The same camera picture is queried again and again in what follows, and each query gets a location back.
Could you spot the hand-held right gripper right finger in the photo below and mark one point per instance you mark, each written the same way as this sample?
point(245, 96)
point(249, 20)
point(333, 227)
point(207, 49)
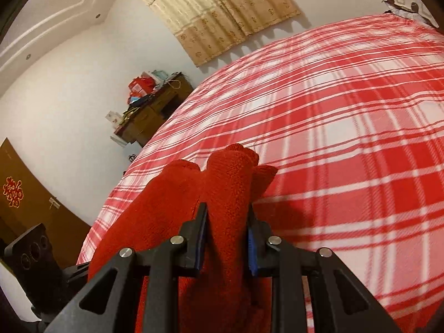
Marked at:
point(251, 249)

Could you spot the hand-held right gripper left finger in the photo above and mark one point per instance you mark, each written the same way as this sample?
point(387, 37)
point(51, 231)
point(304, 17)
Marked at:
point(199, 239)

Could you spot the red knitted sweater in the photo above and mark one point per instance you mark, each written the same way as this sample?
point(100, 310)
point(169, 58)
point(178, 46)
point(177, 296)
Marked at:
point(225, 187)

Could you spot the brown wooden door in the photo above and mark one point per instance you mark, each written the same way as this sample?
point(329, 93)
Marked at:
point(31, 201)

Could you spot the red knot door decoration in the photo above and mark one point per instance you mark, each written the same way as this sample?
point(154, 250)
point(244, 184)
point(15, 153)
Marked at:
point(13, 192)

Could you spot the wooden desk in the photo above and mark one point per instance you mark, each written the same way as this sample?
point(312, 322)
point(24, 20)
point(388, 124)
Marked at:
point(156, 114)

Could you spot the small white box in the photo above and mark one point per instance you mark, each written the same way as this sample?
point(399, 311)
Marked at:
point(112, 117)

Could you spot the red plaid bed sheet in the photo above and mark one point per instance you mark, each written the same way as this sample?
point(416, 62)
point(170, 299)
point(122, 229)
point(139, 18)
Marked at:
point(347, 128)

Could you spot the red bag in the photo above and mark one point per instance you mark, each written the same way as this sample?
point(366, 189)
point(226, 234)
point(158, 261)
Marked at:
point(140, 86)

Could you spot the beige patterned curtain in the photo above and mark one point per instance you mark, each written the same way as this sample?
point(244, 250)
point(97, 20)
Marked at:
point(215, 17)

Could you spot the patterned pillow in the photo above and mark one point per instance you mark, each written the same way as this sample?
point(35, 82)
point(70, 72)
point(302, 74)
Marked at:
point(409, 5)

